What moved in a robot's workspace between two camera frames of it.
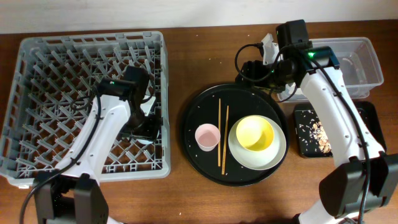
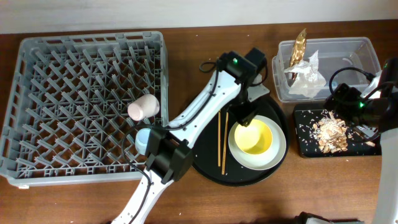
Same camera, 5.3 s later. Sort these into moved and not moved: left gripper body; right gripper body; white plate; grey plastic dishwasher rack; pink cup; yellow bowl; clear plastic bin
Moved: left gripper body; right gripper body; pink cup
Not moved: yellow bowl; grey plastic dishwasher rack; clear plastic bin; white plate
